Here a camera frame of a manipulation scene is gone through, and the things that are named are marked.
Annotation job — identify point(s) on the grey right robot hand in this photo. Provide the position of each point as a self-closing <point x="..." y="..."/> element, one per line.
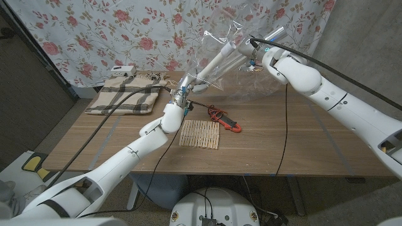
<point x="251" y="47"/>

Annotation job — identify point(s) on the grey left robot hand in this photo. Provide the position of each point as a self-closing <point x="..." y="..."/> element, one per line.
<point x="188" y="84"/>

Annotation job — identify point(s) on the long clear plastic tube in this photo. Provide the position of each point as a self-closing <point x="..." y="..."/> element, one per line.
<point x="276" y="34"/>

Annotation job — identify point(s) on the clear plastic bag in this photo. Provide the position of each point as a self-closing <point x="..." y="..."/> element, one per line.
<point x="220" y="31"/>

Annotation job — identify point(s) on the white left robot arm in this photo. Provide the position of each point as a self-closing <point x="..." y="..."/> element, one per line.
<point x="125" y="157"/>

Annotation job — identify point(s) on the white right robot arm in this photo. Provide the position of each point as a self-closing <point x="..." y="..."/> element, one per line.
<point x="339" y="100"/>

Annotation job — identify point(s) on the beige plaid fringed cloth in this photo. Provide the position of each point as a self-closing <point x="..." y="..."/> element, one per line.
<point x="125" y="94"/>

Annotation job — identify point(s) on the floral rose backdrop cloth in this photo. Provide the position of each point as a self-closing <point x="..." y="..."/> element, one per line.
<point x="125" y="31"/>

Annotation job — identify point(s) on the black test probe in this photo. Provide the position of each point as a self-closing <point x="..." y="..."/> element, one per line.
<point x="199" y="104"/>

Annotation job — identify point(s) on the wooden clothespin row mat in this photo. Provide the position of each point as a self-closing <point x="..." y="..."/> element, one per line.
<point x="199" y="135"/>

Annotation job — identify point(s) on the red clamp meter with leads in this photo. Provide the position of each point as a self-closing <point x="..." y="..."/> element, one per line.
<point x="230" y="125"/>

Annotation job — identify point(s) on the white power strip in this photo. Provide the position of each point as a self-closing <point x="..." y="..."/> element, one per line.
<point x="123" y="71"/>

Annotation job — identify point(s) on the grey tape strip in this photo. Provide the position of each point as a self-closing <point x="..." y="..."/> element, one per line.
<point x="103" y="144"/>
<point x="333" y="144"/>

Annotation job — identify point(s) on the blue-grey seat under table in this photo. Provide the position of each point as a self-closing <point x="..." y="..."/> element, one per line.
<point x="166" y="191"/>

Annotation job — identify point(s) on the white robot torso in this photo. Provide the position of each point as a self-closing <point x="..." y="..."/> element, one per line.
<point x="216" y="207"/>

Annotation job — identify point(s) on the white seat leg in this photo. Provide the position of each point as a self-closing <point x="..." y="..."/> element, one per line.
<point x="132" y="197"/>

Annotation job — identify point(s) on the grey table leg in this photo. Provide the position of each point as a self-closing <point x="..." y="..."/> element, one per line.
<point x="296" y="196"/>

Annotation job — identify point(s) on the dark partition panel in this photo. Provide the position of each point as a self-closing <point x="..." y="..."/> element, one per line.
<point x="25" y="94"/>

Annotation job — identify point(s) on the black table foot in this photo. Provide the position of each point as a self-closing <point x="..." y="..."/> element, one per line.
<point x="355" y="180"/>

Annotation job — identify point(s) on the yellow and black floor object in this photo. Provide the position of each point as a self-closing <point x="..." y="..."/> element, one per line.
<point x="33" y="163"/>

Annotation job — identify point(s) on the person's white shoe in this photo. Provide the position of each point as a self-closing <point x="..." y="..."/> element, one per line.
<point x="34" y="193"/>

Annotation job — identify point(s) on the white floor platform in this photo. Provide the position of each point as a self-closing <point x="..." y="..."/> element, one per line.
<point x="15" y="175"/>

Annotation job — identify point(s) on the person's grey trouser leg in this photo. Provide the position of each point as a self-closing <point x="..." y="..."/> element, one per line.
<point x="7" y="194"/>

